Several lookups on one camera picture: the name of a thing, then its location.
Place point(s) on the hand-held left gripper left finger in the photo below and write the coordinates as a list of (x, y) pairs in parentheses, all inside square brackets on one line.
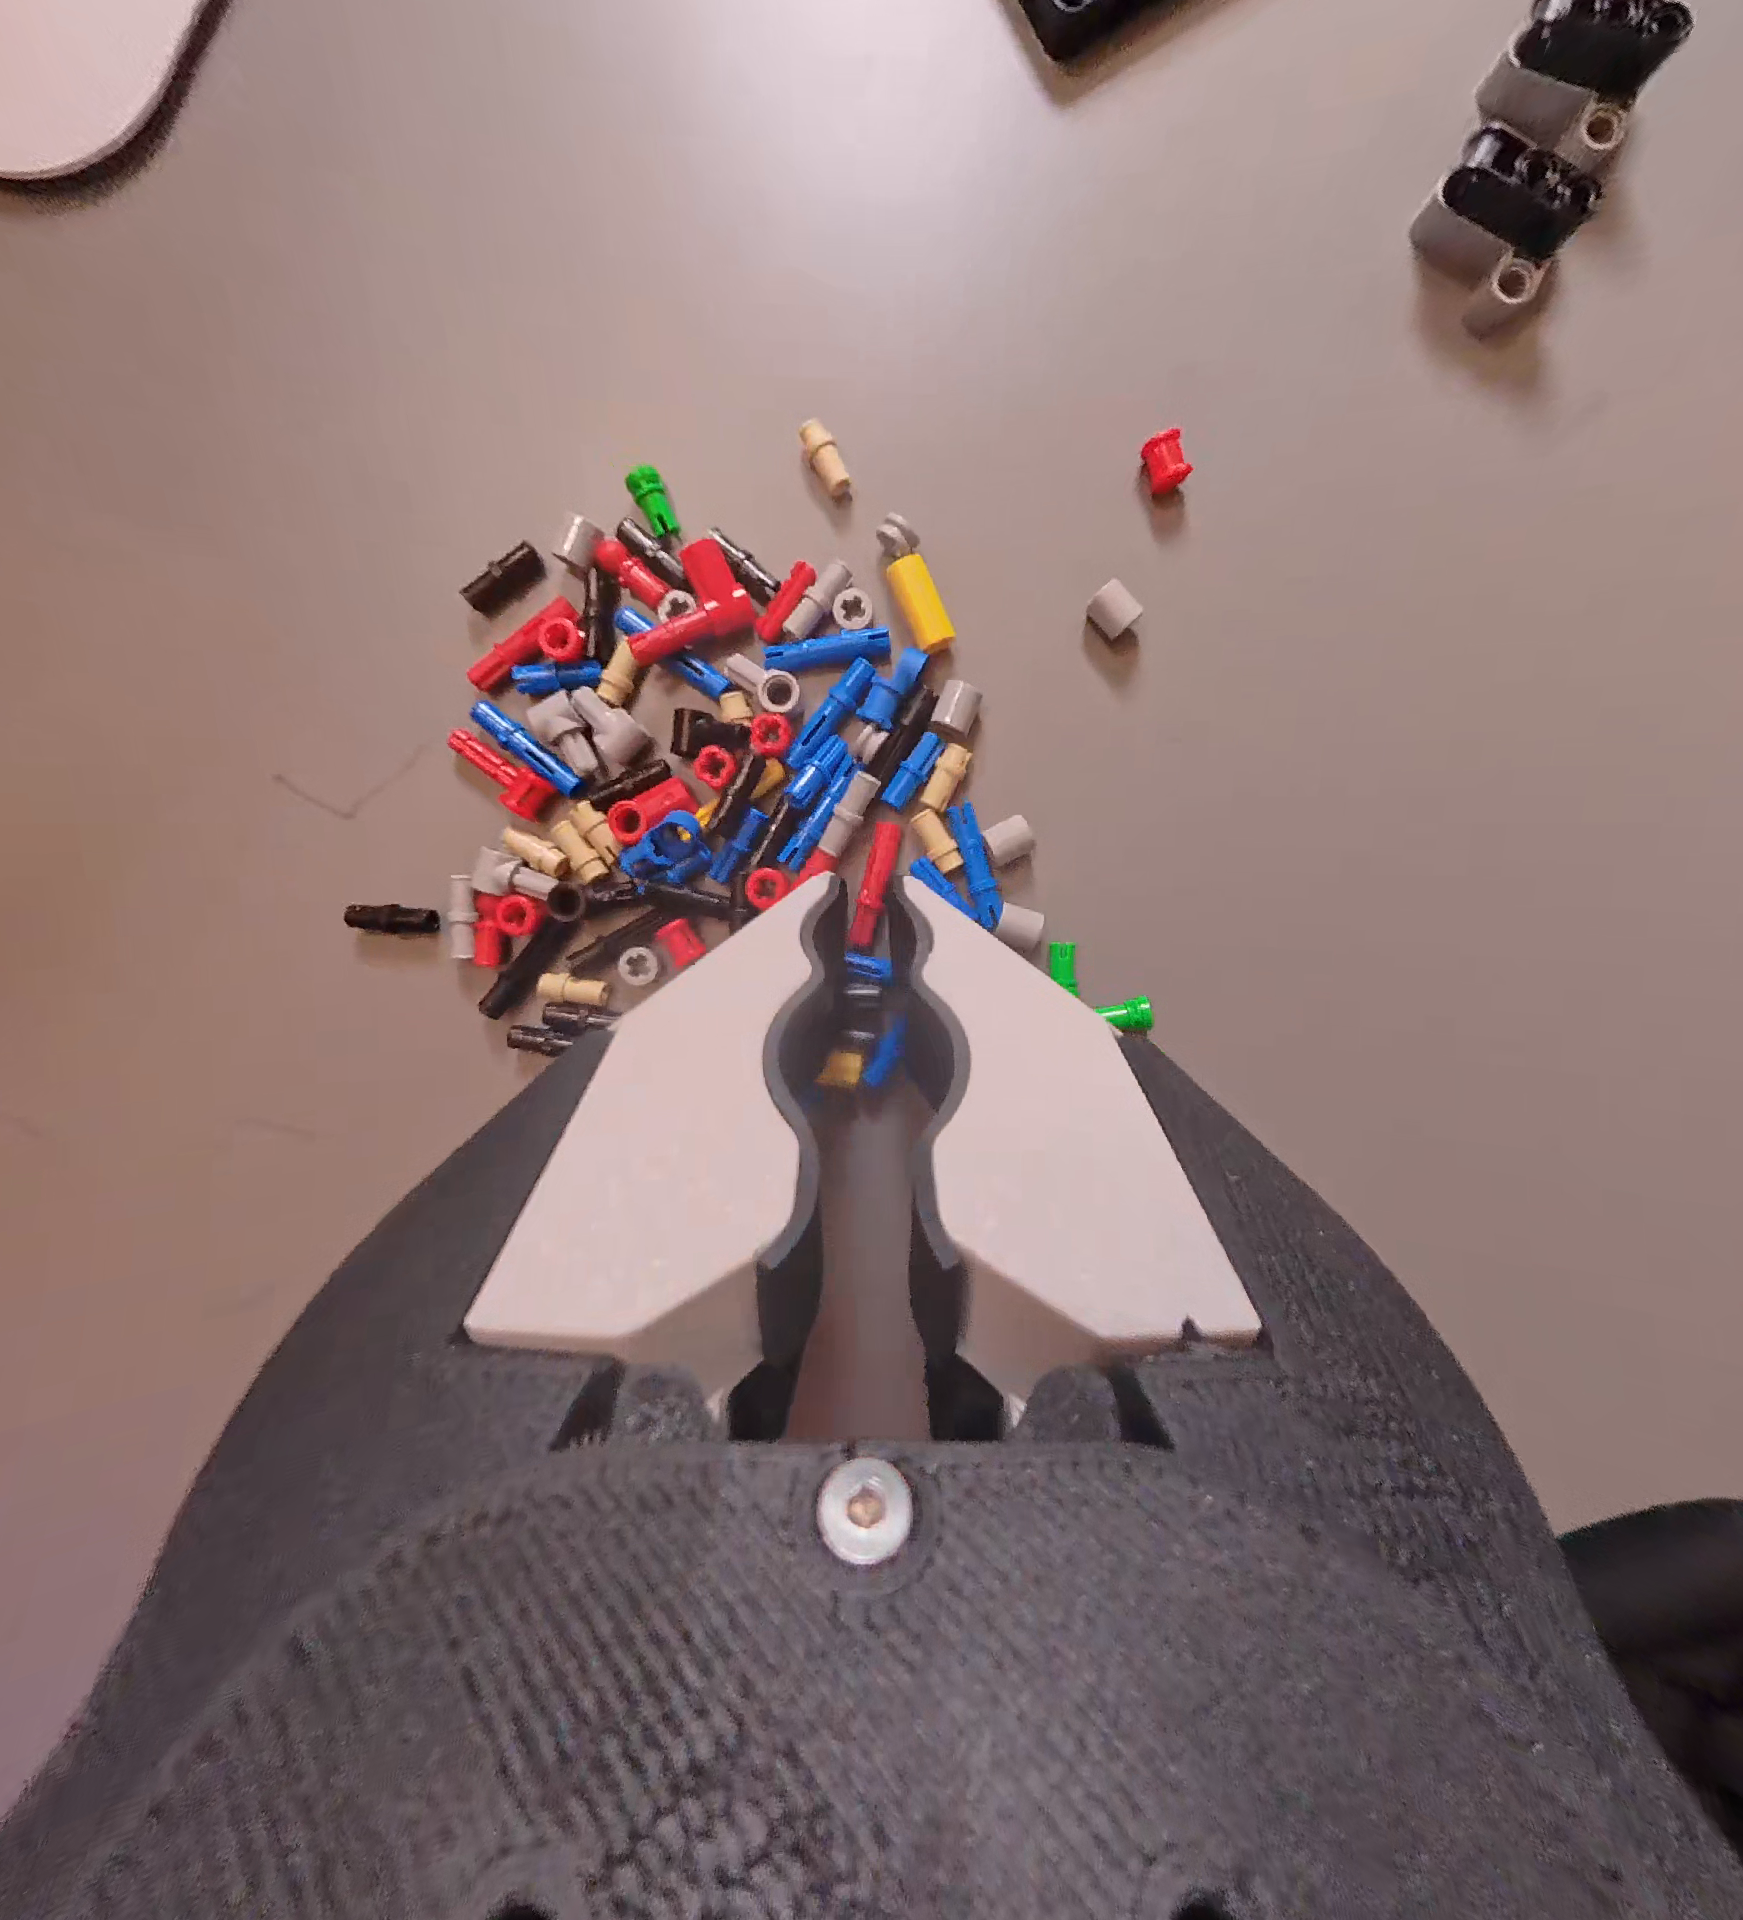
[(648, 1199)]

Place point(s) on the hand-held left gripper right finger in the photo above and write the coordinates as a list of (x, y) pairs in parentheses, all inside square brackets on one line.
[(1081, 1199)]

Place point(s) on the pile of small lego pieces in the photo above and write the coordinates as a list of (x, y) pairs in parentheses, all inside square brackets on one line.
[(812, 705)]

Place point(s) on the grey lego connector assembly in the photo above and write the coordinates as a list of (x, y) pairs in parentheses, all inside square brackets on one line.
[(1547, 102)]

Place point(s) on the black lego pin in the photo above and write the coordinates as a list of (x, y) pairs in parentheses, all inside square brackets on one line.
[(392, 917)]

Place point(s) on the grey lego bush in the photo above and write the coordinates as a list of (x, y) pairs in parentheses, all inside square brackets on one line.
[(1115, 606)]

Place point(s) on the yellow lego connector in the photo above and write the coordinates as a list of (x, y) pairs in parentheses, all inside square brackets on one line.
[(921, 603)]

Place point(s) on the red lego bush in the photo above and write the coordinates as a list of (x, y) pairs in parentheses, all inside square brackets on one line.
[(1166, 460)]

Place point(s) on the tan lego pin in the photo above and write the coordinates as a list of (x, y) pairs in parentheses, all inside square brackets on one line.
[(823, 458)]

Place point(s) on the grey and black lego assembly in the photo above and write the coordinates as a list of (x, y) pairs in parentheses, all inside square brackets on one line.
[(1517, 194)]

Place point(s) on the black rectangular lego frame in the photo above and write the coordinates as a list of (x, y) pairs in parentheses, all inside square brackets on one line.
[(1097, 26)]

